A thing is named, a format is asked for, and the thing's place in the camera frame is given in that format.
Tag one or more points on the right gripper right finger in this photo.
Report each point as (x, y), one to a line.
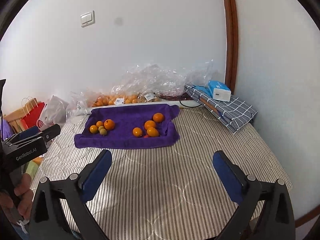
(276, 220)

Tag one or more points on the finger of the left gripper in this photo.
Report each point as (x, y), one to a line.
(51, 132)
(28, 132)

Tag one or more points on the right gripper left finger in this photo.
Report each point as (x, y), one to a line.
(95, 177)

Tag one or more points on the large orange with stem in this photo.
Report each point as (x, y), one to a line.
(109, 124)

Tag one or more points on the orange mandarin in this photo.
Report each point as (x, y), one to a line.
(149, 123)

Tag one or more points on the orange mandarin larger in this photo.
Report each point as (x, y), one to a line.
(152, 132)

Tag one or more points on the small orange group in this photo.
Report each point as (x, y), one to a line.
(158, 117)

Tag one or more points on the left hand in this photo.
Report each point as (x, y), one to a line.
(26, 196)

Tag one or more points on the red paper shopping bag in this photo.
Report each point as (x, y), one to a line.
(32, 110)

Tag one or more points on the white plastic bag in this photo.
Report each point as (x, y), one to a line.
(54, 112)

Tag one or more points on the clear plastic bag left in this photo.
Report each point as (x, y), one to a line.
(78, 105)

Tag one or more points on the purple towel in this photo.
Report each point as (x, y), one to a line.
(126, 118)

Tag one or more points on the clear bag of oranges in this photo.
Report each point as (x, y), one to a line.
(151, 83)

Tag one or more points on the striped bed quilt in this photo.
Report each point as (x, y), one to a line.
(169, 192)

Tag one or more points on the blue white tissue box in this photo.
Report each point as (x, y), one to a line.
(219, 91)

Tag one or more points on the clear bag right back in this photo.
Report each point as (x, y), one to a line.
(201, 74)

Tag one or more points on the white wall switch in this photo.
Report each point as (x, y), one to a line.
(87, 19)

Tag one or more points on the brown wooden door frame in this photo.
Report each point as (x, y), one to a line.
(232, 35)

